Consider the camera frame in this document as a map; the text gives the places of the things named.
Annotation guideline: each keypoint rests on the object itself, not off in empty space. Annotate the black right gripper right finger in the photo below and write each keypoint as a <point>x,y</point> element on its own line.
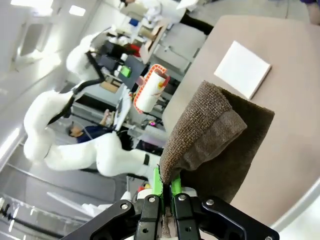
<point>185,215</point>

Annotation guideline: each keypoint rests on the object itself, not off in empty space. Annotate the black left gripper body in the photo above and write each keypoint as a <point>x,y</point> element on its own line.
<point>110,63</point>

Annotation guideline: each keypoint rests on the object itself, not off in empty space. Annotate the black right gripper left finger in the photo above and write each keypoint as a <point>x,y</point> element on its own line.
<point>150,215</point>

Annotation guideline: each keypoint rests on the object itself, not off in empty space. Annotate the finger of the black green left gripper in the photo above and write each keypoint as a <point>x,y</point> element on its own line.
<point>125,71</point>

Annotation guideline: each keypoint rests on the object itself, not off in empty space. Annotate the brown cloth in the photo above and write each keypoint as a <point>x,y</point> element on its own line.
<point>212,140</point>

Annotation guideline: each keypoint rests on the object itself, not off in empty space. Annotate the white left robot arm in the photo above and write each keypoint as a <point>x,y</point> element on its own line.
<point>75,155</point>

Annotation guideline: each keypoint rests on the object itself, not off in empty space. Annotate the person's right hand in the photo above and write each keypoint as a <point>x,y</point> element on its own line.
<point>315,13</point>

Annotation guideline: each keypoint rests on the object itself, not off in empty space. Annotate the open cardboard box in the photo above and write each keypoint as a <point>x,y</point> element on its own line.
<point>155,37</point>

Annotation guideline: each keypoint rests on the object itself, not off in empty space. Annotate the blue box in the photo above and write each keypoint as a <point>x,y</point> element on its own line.
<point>133,22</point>

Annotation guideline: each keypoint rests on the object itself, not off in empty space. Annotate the grey cabinet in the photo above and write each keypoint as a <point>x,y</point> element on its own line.
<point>180,55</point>

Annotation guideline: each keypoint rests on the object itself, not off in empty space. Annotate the rectangular ceiling light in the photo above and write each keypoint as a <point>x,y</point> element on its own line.
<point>77,10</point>

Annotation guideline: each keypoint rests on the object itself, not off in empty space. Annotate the seated bystander in blue shirt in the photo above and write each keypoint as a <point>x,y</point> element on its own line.
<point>87,133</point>

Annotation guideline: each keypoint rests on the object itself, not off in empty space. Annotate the ceiling air conditioner unit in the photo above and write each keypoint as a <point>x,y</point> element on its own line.
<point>32,41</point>

